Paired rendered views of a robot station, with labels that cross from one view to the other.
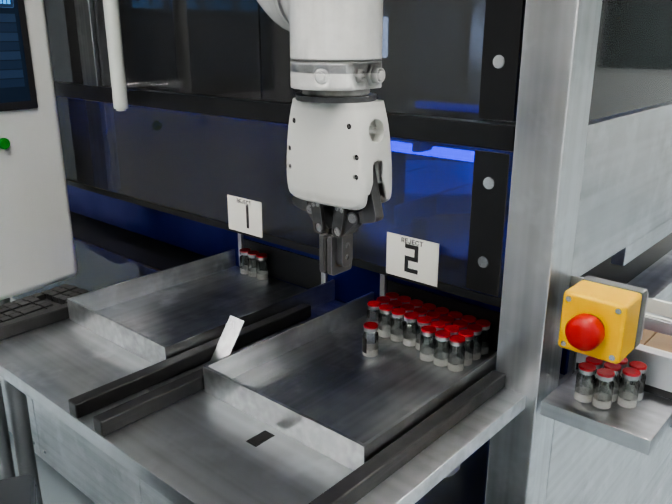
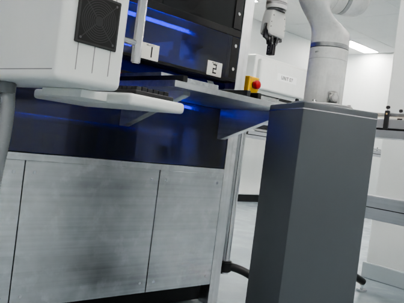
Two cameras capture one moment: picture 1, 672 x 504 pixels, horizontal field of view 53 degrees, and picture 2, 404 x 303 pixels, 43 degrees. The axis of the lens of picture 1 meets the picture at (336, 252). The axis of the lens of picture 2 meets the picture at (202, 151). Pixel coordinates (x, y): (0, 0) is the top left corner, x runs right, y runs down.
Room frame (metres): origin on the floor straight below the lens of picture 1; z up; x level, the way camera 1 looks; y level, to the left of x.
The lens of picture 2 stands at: (0.64, 2.07, 0.70)
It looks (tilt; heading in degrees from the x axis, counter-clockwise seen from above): 1 degrees down; 276
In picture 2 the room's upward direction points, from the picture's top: 7 degrees clockwise
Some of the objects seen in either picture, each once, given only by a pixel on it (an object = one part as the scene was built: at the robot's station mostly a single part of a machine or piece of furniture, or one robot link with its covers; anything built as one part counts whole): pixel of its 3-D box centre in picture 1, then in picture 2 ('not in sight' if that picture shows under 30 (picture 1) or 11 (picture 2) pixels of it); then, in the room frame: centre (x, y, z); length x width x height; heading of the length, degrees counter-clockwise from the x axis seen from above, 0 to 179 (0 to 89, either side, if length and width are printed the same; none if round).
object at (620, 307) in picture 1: (601, 318); (248, 85); (0.72, -0.31, 1.00); 0.08 x 0.07 x 0.07; 139
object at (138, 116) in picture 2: not in sight; (152, 109); (1.02, 0.32, 0.80); 0.34 x 0.03 x 0.13; 139
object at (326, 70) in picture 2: not in sight; (325, 79); (0.46, 0.40, 0.95); 0.19 x 0.19 x 0.18
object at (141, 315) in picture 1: (206, 299); (160, 83); (1.02, 0.21, 0.90); 0.34 x 0.26 x 0.04; 139
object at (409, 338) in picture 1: (417, 331); not in sight; (0.88, -0.12, 0.90); 0.18 x 0.02 x 0.05; 49
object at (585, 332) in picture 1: (586, 331); (255, 85); (0.69, -0.28, 0.99); 0.04 x 0.04 x 0.04; 49
